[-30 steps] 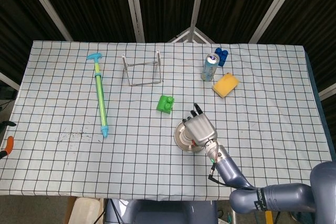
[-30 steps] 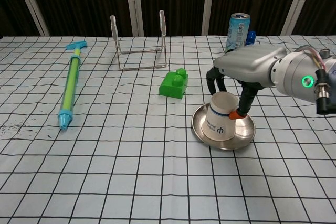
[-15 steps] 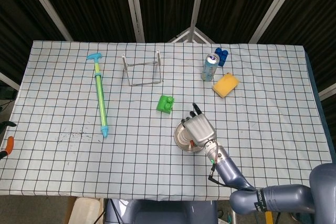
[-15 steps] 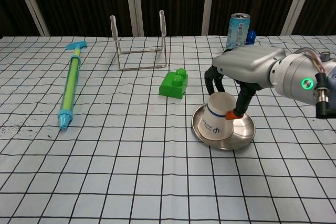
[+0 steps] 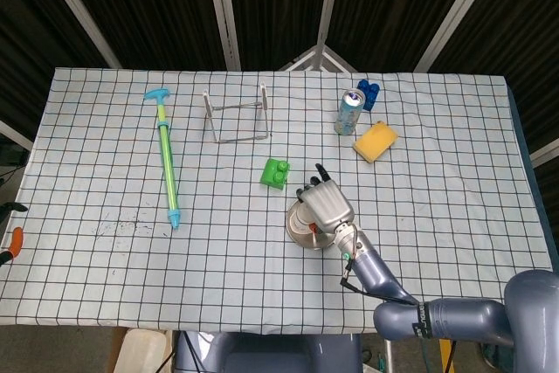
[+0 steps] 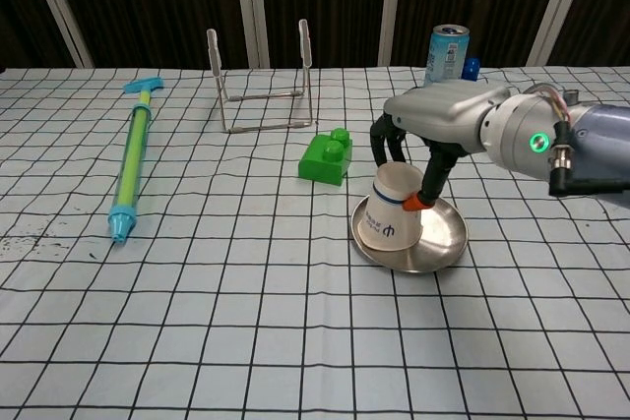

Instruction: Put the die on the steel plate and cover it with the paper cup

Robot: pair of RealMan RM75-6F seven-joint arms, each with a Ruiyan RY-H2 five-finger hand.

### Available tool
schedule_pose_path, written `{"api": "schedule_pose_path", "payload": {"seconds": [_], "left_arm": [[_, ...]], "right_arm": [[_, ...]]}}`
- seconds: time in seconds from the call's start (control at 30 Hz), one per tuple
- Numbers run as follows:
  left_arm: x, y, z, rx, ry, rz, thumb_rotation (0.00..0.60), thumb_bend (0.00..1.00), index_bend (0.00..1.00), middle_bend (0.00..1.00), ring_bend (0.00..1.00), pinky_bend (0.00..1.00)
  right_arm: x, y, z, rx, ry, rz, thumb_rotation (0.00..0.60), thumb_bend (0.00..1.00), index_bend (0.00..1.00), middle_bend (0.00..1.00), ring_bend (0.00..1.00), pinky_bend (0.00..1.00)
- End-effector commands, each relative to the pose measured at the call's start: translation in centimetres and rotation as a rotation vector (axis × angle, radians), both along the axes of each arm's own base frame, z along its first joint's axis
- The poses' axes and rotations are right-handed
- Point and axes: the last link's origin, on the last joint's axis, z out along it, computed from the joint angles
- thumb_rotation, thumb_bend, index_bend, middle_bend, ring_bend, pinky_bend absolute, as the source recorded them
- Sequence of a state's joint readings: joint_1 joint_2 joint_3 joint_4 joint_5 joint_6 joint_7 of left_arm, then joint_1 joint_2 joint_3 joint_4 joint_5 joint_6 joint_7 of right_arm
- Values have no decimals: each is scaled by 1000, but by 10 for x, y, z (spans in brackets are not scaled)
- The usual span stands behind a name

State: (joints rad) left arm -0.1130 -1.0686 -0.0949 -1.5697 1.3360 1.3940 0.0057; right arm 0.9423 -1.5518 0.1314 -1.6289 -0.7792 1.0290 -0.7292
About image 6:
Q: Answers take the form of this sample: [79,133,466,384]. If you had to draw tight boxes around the stainless steel plate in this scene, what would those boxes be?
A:
[349,192,471,274]

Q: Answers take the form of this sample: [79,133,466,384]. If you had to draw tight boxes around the green toy building block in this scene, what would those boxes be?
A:
[297,127,354,187]

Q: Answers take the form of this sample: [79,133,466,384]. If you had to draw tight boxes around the blue toy building block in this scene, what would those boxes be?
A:
[461,56,481,83]

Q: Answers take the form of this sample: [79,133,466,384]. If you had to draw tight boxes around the white partition frame post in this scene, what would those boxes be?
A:
[232,0,271,69]
[377,0,418,67]
[527,0,585,67]
[22,0,95,69]

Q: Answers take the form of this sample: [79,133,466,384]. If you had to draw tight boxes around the checkered light blue tablecloth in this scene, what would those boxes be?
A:
[0,65,630,420]

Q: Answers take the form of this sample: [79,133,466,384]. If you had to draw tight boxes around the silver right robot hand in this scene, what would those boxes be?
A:
[369,82,513,213]

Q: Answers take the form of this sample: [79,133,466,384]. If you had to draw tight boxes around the light blue drink can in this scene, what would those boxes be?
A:
[423,24,471,90]

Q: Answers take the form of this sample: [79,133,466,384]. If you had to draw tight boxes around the metal wire stand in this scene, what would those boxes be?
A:
[206,19,315,135]

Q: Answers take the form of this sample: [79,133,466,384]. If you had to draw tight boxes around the black arm cable with plug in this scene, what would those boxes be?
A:
[547,90,630,198]

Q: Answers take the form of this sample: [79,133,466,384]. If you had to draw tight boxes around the white paper cup blue print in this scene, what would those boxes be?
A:
[355,161,426,253]

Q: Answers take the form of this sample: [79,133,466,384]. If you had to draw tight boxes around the blue green water squirter toy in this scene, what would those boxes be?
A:
[107,76,166,246]

